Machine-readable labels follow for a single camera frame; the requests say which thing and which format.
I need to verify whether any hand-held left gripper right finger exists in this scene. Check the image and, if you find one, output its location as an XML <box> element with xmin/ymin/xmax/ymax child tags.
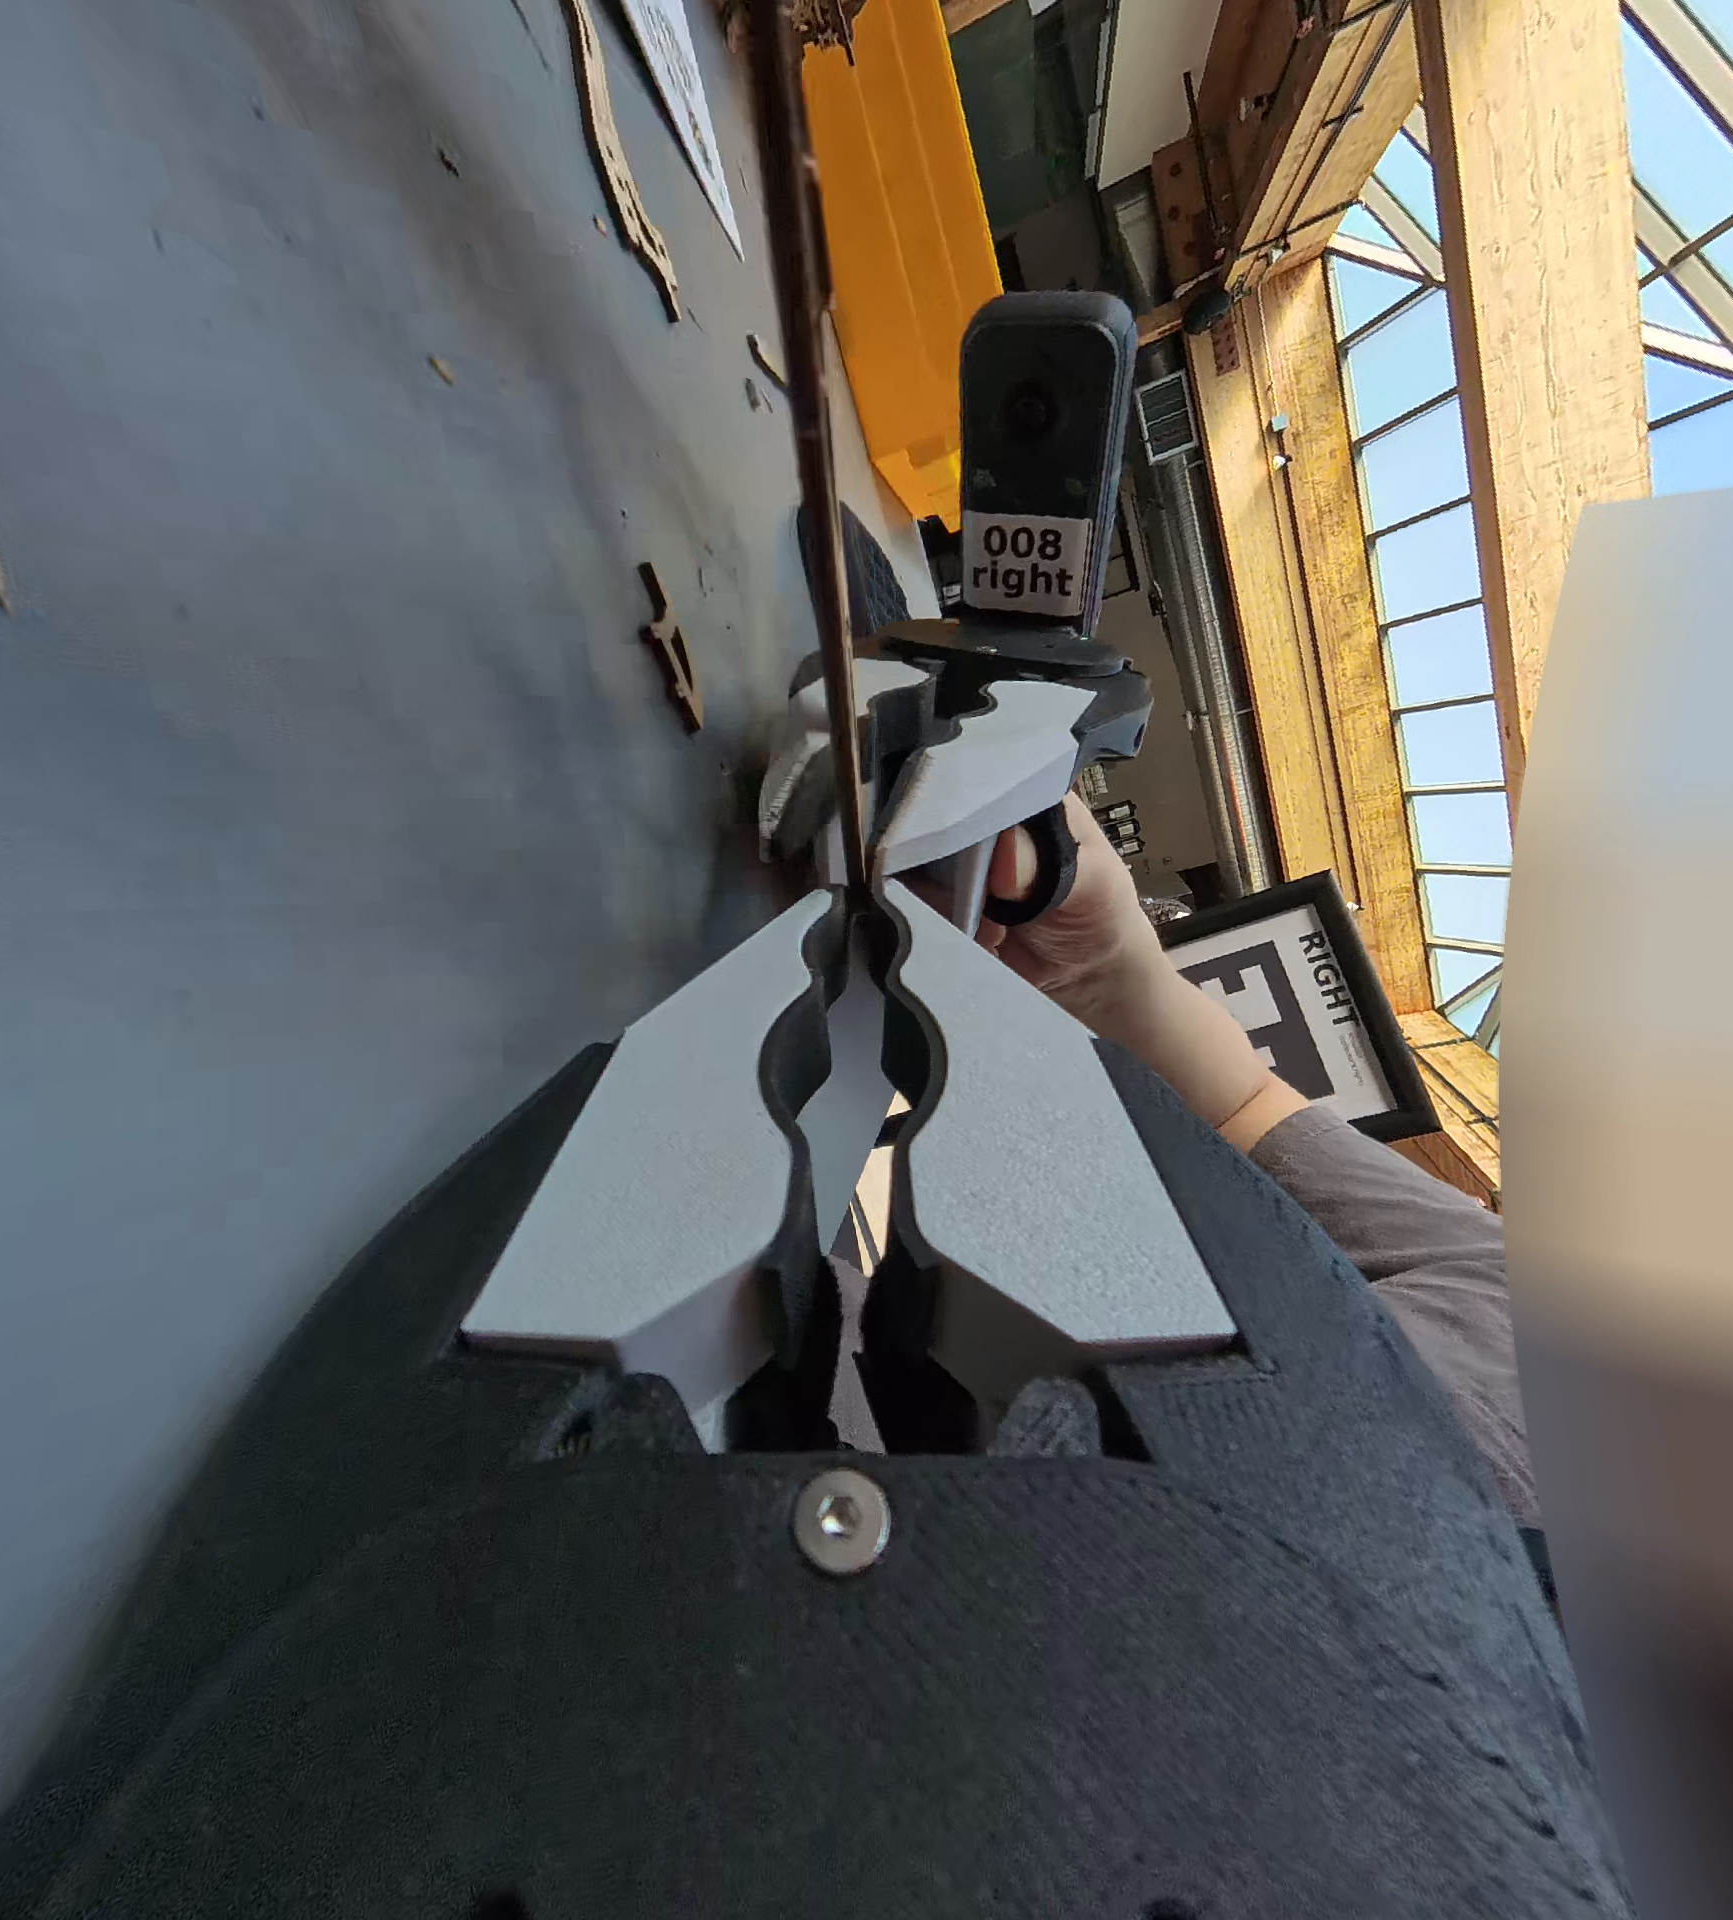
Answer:
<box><xmin>866</xmin><ymin>879</ymin><xmax>1242</xmax><ymax>1455</ymax></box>

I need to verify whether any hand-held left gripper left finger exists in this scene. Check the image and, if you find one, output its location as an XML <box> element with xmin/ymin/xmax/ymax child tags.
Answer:
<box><xmin>461</xmin><ymin>889</ymin><xmax>850</xmax><ymax>1455</ymax></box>

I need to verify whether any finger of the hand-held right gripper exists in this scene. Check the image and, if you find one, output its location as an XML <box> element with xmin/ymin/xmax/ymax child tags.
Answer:
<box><xmin>757</xmin><ymin>661</ymin><xmax>930</xmax><ymax>866</ymax></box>
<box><xmin>866</xmin><ymin>677</ymin><xmax>1097</xmax><ymax>940</ymax></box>

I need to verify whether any laser-cut wooden model sheet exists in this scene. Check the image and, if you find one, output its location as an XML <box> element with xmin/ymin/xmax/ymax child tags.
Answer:
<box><xmin>752</xmin><ymin>0</ymin><xmax>878</xmax><ymax>919</ymax></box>

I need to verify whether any person's right forearm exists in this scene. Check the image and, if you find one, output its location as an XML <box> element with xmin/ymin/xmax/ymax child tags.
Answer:
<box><xmin>1208</xmin><ymin>1048</ymin><xmax>1550</xmax><ymax>1524</ymax></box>

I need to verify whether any person's right hand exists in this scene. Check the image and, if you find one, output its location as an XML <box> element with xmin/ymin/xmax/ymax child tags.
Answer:
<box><xmin>972</xmin><ymin>792</ymin><xmax>1265</xmax><ymax>1119</ymax></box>

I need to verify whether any white air vent grille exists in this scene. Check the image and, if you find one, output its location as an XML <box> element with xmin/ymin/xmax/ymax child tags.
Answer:
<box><xmin>1131</xmin><ymin>368</ymin><xmax>1202</xmax><ymax>465</ymax></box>

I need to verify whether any cross-shaped wooden part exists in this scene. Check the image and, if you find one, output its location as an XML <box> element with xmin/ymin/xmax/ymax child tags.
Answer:
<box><xmin>635</xmin><ymin>561</ymin><xmax>708</xmax><ymax>738</ymax></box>

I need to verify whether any yellow panel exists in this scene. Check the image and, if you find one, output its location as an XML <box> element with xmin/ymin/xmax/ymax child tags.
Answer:
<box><xmin>799</xmin><ymin>0</ymin><xmax>1008</xmax><ymax>521</ymax></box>

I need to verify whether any black framed picture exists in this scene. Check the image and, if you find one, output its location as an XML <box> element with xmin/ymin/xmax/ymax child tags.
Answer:
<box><xmin>1155</xmin><ymin>869</ymin><xmax>1446</xmax><ymax>1150</ymax></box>

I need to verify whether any white printed paper sheet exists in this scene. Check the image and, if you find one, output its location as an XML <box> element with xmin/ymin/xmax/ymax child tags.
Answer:
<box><xmin>617</xmin><ymin>0</ymin><xmax>746</xmax><ymax>260</ymax></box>

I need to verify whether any wooden sheet remnant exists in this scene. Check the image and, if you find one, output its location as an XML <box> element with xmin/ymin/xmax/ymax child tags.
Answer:
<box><xmin>562</xmin><ymin>0</ymin><xmax>686</xmax><ymax>326</ymax></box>

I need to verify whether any wooden beam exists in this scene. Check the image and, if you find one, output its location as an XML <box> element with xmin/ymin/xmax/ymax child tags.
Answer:
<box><xmin>1410</xmin><ymin>0</ymin><xmax>1655</xmax><ymax>812</ymax></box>

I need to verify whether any silver ventilation duct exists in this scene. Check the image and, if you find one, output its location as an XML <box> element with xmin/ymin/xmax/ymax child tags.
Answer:
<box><xmin>1140</xmin><ymin>448</ymin><xmax>1275</xmax><ymax>906</ymax></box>

